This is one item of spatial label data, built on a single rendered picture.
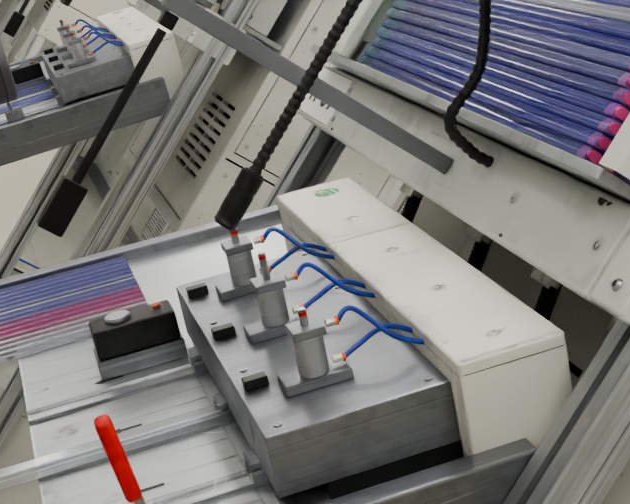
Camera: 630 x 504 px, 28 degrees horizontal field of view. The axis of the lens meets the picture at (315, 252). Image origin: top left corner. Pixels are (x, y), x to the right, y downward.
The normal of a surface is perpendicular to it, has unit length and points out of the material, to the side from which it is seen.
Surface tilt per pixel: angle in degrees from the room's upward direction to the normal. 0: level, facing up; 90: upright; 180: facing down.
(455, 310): 43
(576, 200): 90
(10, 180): 90
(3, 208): 90
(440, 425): 90
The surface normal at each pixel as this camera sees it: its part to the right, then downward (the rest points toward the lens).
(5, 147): 0.28, 0.27
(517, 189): -0.81, -0.44
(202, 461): -0.18, -0.93
